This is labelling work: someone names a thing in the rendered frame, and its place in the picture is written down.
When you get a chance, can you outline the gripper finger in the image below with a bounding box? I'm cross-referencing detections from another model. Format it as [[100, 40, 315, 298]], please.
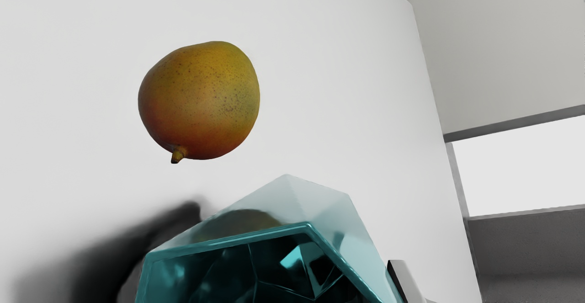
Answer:
[[387, 260, 437, 303]]

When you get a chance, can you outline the teal faceted mug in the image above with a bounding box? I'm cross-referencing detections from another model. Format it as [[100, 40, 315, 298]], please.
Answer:
[[134, 174, 404, 303]]

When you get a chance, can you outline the orange-green mango fruit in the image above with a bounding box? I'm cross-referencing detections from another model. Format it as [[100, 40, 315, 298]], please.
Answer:
[[138, 41, 261, 165]]

